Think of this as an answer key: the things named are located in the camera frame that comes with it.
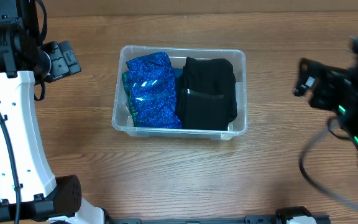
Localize sparkly blue sequin garment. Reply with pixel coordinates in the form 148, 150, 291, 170
122, 52, 181, 129

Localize large black garment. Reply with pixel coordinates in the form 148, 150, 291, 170
175, 57, 237, 131

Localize blue denim jeans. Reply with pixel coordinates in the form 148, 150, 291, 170
173, 68, 183, 78

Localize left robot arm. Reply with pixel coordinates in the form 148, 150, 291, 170
0, 0, 110, 223

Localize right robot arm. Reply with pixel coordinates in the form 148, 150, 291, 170
293, 37, 358, 211

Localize clear plastic storage bin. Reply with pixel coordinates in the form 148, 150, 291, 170
111, 45, 248, 141

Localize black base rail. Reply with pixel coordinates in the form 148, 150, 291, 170
104, 215, 331, 224

